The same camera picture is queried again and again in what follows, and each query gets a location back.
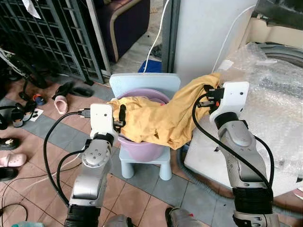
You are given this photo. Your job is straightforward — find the yellow cloth garment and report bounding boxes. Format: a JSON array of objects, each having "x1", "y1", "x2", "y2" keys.
[{"x1": 107, "y1": 72, "x2": 223, "y2": 150}]

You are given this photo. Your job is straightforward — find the white washing machine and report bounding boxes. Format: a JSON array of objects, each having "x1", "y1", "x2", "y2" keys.
[{"x1": 182, "y1": 42, "x2": 303, "y2": 198}]

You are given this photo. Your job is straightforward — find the purple plastic basin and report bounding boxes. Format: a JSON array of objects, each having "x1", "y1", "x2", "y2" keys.
[{"x1": 116, "y1": 88, "x2": 171, "y2": 162}]

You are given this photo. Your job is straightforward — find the light blue plastic stool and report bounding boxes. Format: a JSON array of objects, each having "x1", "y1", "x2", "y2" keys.
[{"x1": 109, "y1": 73, "x2": 182, "y2": 182}]

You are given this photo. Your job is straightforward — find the black slipper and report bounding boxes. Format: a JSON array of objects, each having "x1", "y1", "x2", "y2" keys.
[{"x1": 52, "y1": 81, "x2": 94, "y2": 98}]

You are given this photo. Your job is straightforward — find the blue plastic object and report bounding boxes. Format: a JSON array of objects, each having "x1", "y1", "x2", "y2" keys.
[{"x1": 137, "y1": 59, "x2": 163, "y2": 74}]

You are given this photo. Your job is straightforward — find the white upright panel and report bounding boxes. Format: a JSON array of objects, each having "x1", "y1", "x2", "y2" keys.
[{"x1": 174, "y1": 0, "x2": 259, "y2": 87}]

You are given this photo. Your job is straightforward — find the small pink slipper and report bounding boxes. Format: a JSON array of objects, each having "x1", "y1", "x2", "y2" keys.
[{"x1": 53, "y1": 95, "x2": 69, "y2": 114}]

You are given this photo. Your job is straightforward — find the clear bubble wrap sheet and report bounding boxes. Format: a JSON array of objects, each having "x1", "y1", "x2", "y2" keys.
[{"x1": 220, "y1": 42, "x2": 303, "y2": 176}]

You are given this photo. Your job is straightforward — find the round blue red object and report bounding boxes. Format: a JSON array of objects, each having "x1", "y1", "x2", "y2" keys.
[{"x1": 33, "y1": 94, "x2": 46, "y2": 106}]

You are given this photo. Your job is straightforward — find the dark purple armchair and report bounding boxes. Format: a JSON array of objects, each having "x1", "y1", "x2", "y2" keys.
[{"x1": 94, "y1": 0, "x2": 152, "y2": 63}]

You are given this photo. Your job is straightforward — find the grey left robot leg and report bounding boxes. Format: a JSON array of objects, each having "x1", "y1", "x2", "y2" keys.
[{"x1": 104, "y1": 215, "x2": 134, "y2": 227}]

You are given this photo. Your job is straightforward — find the grey robot leg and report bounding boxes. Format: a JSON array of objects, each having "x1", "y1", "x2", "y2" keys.
[
  {"x1": 165, "y1": 206, "x2": 205, "y2": 227},
  {"x1": 104, "y1": 215, "x2": 134, "y2": 227}
]

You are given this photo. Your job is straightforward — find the large pink slipper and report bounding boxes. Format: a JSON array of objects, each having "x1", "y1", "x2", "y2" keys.
[{"x1": 0, "y1": 152, "x2": 28, "y2": 168}]

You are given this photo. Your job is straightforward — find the black shoe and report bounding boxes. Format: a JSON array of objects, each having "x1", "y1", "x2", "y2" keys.
[{"x1": 0, "y1": 137, "x2": 21, "y2": 151}]

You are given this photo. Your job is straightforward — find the black metal grid gate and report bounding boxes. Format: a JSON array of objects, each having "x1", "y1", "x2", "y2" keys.
[{"x1": 0, "y1": 0, "x2": 111, "y2": 85}]

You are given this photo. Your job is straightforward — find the grey right robot leg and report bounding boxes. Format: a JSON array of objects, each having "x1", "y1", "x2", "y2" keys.
[{"x1": 165, "y1": 206, "x2": 205, "y2": 227}]

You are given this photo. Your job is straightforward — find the white paper tag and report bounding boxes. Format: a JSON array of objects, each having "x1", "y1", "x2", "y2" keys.
[{"x1": 21, "y1": 0, "x2": 43, "y2": 19}]

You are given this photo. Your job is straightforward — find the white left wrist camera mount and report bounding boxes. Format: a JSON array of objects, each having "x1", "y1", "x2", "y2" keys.
[{"x1": 89, "y1": 103, "x2": 115, "y2": 136}]

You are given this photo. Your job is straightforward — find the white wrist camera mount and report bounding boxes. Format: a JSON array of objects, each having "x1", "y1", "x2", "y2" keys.
[
  {"x1": 89, "y1": 103, "x2": 115, "y2": 136},
  {"x1": 210, "y1": 81, "x2": 250, "y2": 122}
]

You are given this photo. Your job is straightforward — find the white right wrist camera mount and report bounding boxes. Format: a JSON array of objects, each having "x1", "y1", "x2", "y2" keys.
[{"x1": 210, "y1": 81, "x2": 250, "y2": 122}]

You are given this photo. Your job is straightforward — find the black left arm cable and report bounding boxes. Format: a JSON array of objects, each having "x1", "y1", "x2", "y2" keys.
[{"x1": 43, "y1": 108, "x2": 93, "y2": 209}]

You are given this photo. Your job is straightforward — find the thin white cable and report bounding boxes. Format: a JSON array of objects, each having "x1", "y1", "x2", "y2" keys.
[{"x1": 142, "y1": 0, "x2": 171, "y2": 74}]

